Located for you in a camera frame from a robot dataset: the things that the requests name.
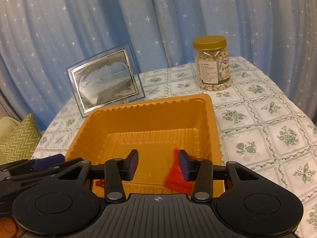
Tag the green zigzag cushion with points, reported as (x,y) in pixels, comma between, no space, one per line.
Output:
(22,144)

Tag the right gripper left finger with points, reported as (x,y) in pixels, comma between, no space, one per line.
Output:
(117,170)

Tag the yellow-green sofa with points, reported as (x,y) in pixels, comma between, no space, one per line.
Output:
(8,127)

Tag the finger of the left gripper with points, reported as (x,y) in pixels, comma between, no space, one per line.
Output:
(47,162)

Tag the small red candy packet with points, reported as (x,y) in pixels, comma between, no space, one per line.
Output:
(175,180)

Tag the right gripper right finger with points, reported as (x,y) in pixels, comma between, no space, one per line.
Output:
(199,171)

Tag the green floral tablecloth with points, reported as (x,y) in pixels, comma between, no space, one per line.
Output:
(258,126)

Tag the orange plastic tray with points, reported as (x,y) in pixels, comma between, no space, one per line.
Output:
(155,128)

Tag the nut jar with gold lid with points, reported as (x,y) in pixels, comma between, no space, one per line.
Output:
(212,62)

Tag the person's left hand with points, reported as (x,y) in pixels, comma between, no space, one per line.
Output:
(9,229)

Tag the glass sand picture frame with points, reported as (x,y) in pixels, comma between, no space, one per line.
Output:
(107,78)

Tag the blue star curtain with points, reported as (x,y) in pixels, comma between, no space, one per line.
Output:
(41,39)

